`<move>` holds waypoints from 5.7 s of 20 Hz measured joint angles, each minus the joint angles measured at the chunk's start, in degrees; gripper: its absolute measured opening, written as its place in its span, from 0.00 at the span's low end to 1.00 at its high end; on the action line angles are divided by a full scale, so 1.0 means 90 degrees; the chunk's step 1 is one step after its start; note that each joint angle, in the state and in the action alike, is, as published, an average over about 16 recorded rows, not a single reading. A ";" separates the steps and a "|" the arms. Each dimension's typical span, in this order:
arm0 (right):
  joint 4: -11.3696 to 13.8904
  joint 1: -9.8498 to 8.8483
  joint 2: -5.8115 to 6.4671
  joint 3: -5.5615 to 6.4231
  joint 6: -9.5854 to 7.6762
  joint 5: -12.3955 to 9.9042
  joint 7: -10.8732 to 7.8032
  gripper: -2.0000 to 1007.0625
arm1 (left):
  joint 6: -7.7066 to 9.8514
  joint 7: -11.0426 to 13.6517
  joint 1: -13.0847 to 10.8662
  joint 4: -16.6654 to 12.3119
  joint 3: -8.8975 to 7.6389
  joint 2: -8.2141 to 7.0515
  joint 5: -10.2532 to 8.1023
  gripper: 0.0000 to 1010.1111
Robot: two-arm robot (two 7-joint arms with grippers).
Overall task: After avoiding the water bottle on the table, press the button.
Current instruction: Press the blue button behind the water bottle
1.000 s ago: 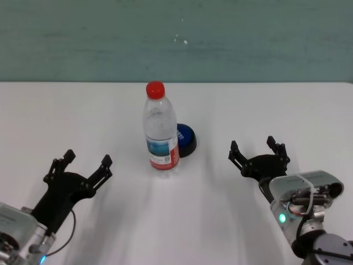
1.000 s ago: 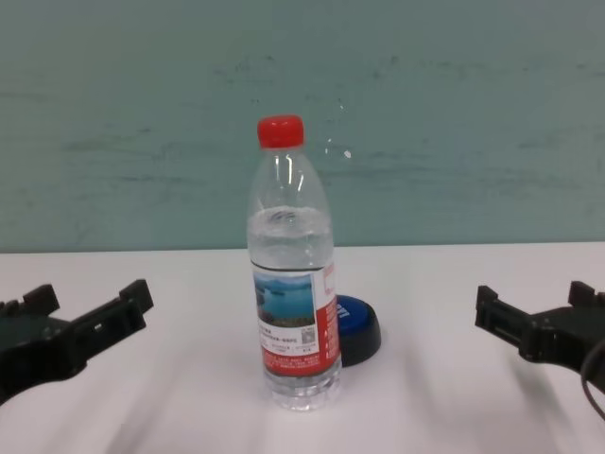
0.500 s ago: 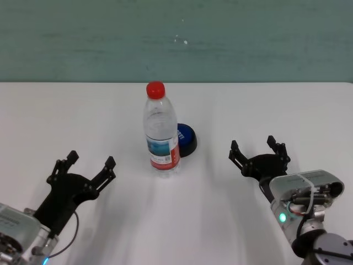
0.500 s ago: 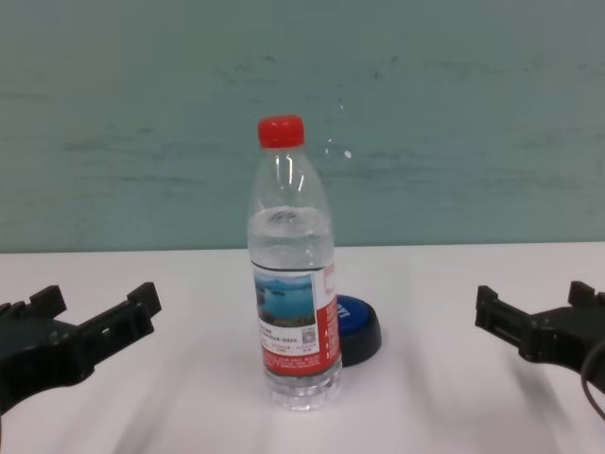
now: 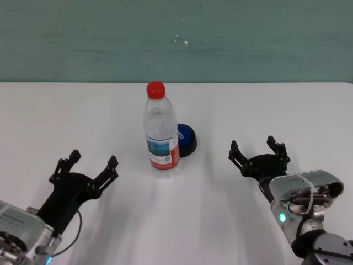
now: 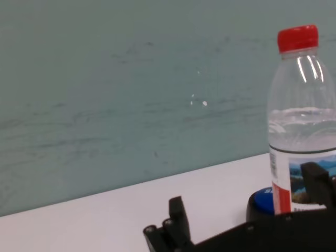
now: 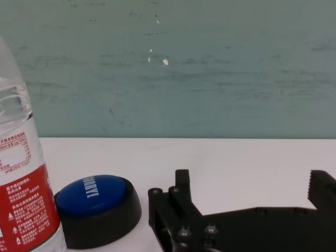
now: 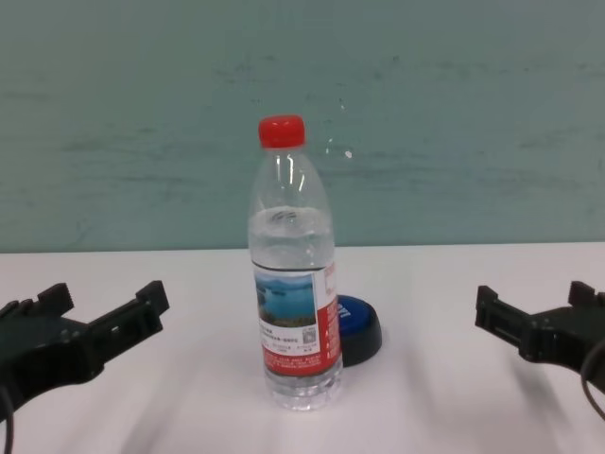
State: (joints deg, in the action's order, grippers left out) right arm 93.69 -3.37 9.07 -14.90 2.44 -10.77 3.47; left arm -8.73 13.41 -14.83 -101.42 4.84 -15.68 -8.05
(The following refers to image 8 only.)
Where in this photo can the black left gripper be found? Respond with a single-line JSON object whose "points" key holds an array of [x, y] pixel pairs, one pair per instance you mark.
{"points": [[42, 354]]}

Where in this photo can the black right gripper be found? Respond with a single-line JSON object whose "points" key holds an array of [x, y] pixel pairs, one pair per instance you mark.
{"points": [[562, 336]]}

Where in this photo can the blue push button black base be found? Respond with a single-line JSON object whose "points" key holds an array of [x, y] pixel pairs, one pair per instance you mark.
{"points": [[361, 326]]}

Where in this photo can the clear water bottle red cap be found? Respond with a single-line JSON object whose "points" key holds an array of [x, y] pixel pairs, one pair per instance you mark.
{"points": [[293, 265]]}

